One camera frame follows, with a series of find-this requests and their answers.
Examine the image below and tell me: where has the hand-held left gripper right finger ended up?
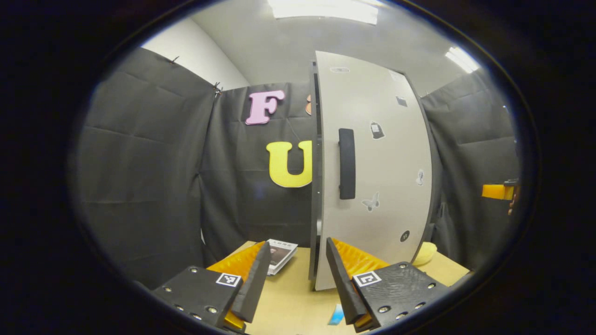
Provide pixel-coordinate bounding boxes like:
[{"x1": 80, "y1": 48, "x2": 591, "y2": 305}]
[{"x1": 326, "y1": 237, "x2": 450, "y2": 333}]

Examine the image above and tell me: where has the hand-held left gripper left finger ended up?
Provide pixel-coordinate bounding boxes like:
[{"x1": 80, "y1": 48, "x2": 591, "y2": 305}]
[{"x1": 151, "y1": 241, "x2": 272, "y2": 332}]

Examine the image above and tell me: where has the grey cabinet door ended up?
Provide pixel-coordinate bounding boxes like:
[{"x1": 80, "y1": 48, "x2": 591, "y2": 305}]
[{"x1": 314, "y1": 50, "x2": 433, "y2": 291}]

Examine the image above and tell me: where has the black door handle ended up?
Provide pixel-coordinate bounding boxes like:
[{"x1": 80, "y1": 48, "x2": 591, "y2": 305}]
[{"x1": 339, "y1": 128, "x2": 356, "y2": 201}]

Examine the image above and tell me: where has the black and white booklet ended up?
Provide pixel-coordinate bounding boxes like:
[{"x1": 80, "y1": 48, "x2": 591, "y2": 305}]
[{"x1": 266, "y1": 239, "x2": 299, "y2": 276}]

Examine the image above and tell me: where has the yellow round sponge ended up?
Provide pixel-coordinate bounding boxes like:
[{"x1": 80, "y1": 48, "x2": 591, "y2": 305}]
[{"x1": 412, "y1": 242, "x2": 438, "y2": 267}]

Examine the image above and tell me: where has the small ceiling light panel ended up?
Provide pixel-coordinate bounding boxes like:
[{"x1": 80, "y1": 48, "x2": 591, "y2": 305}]
[{"x1": 445, "y1": 46, "x2": 481, "y2": 74}]

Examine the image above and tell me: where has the black backdrop cloth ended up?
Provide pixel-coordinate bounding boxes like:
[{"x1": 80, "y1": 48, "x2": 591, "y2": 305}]
[{"x1": 70, "y1": 47, "x2": 522, "y2": 290}]

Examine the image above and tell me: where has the large ceiling light panel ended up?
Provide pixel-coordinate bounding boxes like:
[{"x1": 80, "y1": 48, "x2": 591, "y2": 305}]
[{"x1": 268, "y1": 0, "x2": 380, "y2": 25}]

